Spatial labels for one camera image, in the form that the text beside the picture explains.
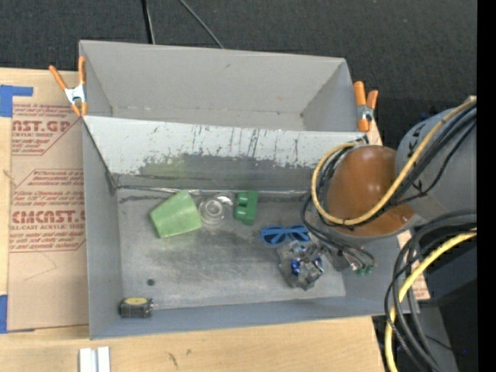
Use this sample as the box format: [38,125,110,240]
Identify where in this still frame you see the grey metal bin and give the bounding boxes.
[78,40,420,341]

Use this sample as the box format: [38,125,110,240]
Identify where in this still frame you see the green sponge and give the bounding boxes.
[149,189,204,239]

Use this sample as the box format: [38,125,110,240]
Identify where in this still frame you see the green toy brick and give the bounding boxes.
[232,190,260,227]

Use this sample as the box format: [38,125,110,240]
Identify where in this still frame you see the clear glass cup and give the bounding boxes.
[198,193,234,226]

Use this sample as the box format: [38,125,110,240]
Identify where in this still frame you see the blue sunglasses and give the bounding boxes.
[260,224,312,247]

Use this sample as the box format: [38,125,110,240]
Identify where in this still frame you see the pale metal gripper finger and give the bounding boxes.
[284,261,326,291]
[277,241,328,265]

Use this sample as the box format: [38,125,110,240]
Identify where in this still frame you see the brown cardboard board red print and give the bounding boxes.
[0,67,432,333]

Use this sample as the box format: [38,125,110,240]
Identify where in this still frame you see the black and yellow tape measure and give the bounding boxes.
[117,296,155,319]

